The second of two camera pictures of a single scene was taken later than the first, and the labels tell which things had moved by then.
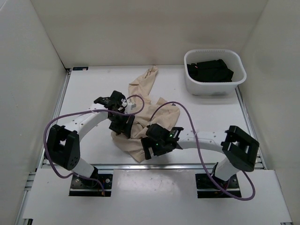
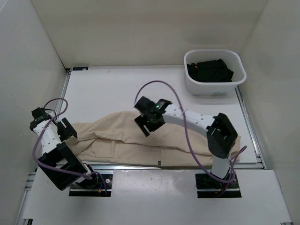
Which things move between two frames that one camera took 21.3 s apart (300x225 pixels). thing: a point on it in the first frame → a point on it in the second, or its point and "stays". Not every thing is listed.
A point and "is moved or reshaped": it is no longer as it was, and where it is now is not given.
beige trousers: x=147 y=112 is moved or reshaped
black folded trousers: x=212 y=71 stays
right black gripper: x=145 y=143 → x=141 y=121
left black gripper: x=124 y=128 → x=68 y=131
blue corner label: x=80 y=68 stays
